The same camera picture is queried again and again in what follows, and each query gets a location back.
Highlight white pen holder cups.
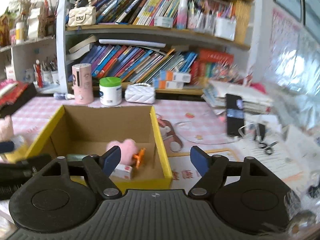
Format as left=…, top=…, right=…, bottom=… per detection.
left=34, top=70, right=60, bottom=88

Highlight red paper stack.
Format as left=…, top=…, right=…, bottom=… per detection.
left=1, top=80, right=29, bottom=108

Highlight pink checkered tablecloth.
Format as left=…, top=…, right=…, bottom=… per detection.
left=0, top=96, right=320, bottom=240

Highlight white jar green lid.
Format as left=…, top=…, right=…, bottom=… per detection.
left=99, top=77, right=122, bottom=106

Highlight small spray bottle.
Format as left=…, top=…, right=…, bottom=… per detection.
left=53, top=93, right=75, bottom=100

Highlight white yellow bottle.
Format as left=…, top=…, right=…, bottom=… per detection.
left=16, top=22, right=25, bottom=44

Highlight cream quilted handbag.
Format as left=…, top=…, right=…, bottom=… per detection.
left=68, top=0, right=96, bottom=27

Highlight pink cylindrical humidifier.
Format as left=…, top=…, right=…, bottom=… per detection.
left=72, top=63, right=94, bottom=105

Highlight yellow cardboard box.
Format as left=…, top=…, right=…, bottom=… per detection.
left=5, top=106, right=172, bottom=191

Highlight small white red box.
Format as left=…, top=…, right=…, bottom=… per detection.
left=111, top=164, right=133, bottom=180

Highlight orange clip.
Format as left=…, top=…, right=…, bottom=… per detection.
left=133, top=148, right=146, bottom=168

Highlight scissors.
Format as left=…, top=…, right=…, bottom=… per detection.
left=253, top=123, right=279, bottom=156

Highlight white charger plug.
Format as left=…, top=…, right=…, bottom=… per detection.
left=11, top=135, right=27, bottom=151

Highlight white yellow placemat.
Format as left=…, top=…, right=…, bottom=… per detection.
left=164, top=148, right=251, bottom=193

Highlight white shelf unit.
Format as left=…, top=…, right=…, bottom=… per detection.
left=1, top=36, right=56, bottom=82

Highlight row of colourful books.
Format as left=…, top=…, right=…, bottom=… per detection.
left=67, top=42, right=198, bottom=84

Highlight white quilted purse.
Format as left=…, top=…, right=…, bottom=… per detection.
left=125, top=83, right=156, bottom=104

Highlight pink pig plush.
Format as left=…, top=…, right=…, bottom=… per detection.
left=0, top=115, right=14, bottom=142

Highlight black smartphone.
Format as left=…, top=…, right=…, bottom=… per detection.
left=226, top=94, right=245, bottom=137

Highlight pink heart plush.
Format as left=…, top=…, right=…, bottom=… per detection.
left=106, top=139, right=139, bottom=166

